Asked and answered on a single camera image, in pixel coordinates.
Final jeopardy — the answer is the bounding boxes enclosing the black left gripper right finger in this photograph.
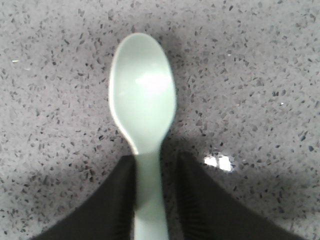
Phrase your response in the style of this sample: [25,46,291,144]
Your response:
[175,152,301,240]

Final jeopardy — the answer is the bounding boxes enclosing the pale green plastic spoon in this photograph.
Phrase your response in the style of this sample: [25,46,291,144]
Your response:
[108,33,177,240]

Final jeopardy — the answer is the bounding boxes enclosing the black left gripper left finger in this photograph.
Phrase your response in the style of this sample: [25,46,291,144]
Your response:
[35,155,136,240]

